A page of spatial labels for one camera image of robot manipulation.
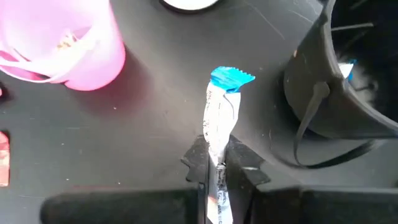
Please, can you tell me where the red candy pack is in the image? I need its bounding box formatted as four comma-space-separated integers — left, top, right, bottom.
0, 131, 11, 188

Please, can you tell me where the white desk lamp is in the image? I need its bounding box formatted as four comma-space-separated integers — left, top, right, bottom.
159, 0, 221, 15

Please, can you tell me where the black jack-o'-lantern bucket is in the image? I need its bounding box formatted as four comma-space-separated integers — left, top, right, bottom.
283, 0, 398, 170

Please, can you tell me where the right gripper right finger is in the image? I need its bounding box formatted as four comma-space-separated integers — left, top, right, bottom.
224, 134, 398, 224

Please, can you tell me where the pink jack-o'-lantern bucket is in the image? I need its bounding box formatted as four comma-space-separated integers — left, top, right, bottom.
0, 0, 127, 92

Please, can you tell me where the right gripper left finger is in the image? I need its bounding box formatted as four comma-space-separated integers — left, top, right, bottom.
40, 134, 210, 224

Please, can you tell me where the white blue Hershey's bar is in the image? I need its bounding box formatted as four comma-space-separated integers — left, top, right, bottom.
202, 66, 256, 224
338, 58, 358, 82

